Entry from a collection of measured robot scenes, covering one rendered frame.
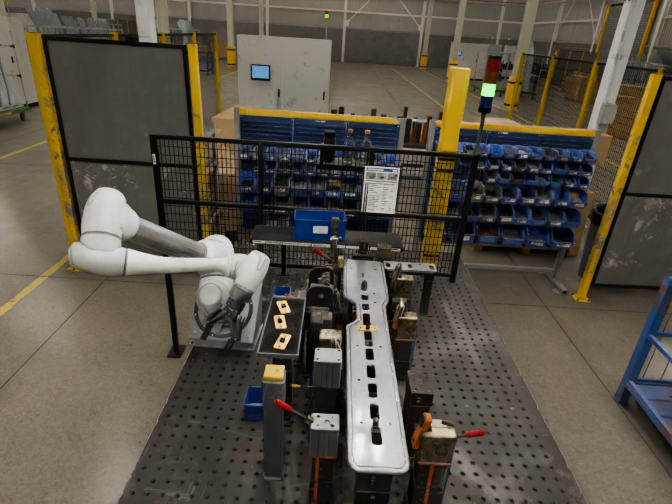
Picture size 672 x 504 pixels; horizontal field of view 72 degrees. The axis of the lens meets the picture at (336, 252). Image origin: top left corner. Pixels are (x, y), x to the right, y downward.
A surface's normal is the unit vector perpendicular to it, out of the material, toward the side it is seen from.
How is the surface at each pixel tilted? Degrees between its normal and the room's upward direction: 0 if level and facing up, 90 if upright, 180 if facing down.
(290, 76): 90
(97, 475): 0
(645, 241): 90
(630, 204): 90
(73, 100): 91
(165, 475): 0
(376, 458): 0
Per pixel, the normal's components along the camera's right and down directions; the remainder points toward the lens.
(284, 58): -0.02, 0.43
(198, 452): 0.06, -0.90
